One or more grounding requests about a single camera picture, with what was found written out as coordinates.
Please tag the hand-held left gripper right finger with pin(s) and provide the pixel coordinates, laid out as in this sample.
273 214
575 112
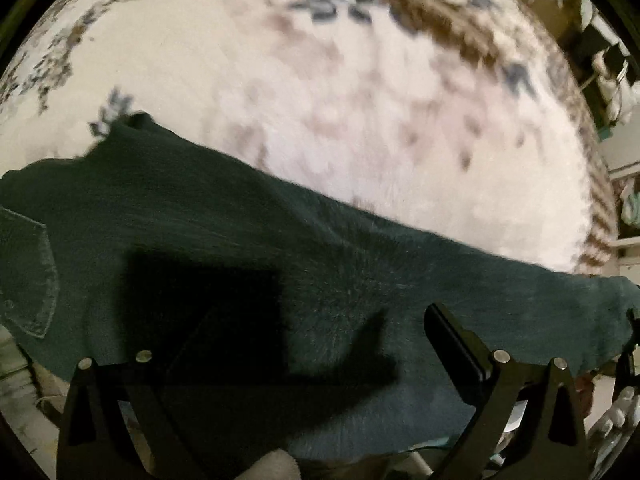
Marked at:
452 355

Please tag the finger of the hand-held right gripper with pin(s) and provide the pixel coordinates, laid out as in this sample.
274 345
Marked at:
627 360

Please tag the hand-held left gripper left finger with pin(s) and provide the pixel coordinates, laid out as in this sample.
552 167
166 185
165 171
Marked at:
150 410

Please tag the dark green pants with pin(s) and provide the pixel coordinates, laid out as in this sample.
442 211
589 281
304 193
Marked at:
320 270

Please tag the person's right hand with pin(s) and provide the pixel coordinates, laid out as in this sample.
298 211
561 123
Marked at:
620 412

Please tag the white cloth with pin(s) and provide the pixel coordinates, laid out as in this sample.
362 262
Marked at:
272 466

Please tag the white floral printed blanket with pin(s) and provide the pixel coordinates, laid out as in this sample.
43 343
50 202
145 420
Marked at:
310 90

